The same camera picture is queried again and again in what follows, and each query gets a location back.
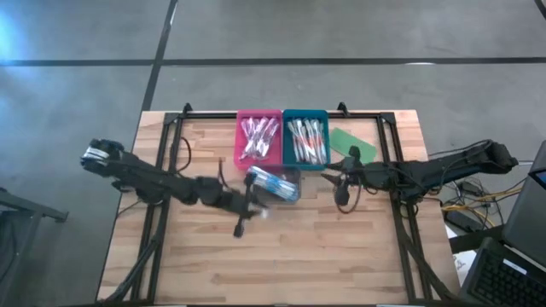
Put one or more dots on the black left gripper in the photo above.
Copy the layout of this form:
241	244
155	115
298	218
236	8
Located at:
239	202

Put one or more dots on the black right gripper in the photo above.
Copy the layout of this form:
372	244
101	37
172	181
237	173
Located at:
367	175

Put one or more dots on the plastic-wrapped toothbrush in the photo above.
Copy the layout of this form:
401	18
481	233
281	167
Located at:
256	143

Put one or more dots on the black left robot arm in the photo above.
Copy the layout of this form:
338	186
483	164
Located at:
149	179

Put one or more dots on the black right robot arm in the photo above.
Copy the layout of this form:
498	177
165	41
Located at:
448	166

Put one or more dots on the green plastic lid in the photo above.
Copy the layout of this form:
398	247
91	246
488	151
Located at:
341	138

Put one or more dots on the clear smoky plastic bin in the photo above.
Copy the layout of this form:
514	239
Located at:
292	171

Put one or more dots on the blue plastic bin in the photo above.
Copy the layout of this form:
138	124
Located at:
286	165

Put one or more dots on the red plastic bin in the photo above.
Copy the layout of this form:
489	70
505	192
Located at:
239	165

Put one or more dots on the black power strip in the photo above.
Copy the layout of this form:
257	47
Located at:
458	219

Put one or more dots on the black power brick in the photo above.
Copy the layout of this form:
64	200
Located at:
470	188

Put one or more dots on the black desk bar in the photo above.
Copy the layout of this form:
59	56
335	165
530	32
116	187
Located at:
473	241

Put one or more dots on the white paper sheet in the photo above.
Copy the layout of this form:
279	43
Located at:
465	262

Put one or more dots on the black keyboard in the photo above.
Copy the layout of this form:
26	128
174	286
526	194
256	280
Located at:
503	281

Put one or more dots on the black floor stand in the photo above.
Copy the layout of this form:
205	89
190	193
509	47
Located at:
42	210

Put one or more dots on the black frame clamp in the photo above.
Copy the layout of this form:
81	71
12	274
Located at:
343	110
187	108

